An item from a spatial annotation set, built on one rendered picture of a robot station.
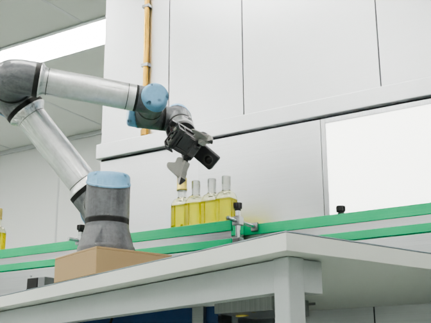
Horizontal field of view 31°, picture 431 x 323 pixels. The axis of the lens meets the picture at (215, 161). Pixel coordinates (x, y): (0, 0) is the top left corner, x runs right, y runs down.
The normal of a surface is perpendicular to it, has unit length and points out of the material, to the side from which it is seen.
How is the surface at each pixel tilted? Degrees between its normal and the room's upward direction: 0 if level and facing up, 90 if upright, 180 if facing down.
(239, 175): 90
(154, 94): 90
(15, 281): 90
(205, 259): 90
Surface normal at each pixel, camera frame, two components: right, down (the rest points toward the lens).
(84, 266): -0.79, -0.17
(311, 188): -0.52, -0.23
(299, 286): 0.62, -0.22
